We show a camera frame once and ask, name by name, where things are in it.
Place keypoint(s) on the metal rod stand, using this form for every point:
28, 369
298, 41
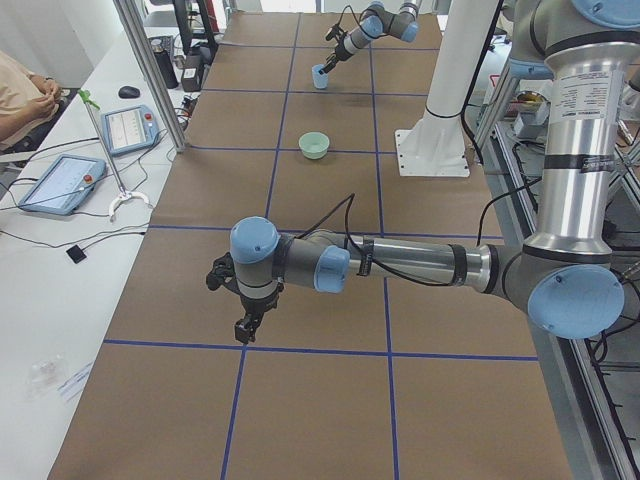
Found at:
124, 195

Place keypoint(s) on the near teach pendant tablet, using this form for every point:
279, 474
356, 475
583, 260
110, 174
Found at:
64, 185

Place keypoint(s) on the aluminium frame post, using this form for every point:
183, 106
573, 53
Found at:
134, 29

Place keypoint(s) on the mint green bowl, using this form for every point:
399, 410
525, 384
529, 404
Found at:
314, 145

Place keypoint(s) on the black water bottle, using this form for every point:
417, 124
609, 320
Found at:
164, 63

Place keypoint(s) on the black computer mouse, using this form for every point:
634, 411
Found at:
128, 92

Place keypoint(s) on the clear plastic bag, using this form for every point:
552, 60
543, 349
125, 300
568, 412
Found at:
45, 375

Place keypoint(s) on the light blue plastic cup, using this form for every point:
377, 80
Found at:
320, 77

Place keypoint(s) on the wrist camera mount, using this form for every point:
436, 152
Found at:
221, 273
335, 32

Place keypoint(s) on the black box device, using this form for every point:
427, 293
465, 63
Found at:
196, 66

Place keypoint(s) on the far teach pendant tablet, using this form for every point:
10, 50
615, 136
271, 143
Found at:
129, 129

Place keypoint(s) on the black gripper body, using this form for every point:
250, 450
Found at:
258, 303
341, 52

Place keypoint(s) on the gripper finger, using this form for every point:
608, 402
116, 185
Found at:
254, 324
243, 329
333, 62
325, 67

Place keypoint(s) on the teach pendant tablet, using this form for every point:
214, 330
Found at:
64, 185
129, 129

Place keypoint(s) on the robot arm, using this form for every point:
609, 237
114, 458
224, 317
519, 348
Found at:
560, 276
373, 23

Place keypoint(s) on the seated person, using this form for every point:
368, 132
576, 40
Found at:
30, 104

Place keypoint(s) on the white pedestal column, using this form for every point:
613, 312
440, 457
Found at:
435, 146

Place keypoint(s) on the small black square device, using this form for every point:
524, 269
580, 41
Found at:
76, 254

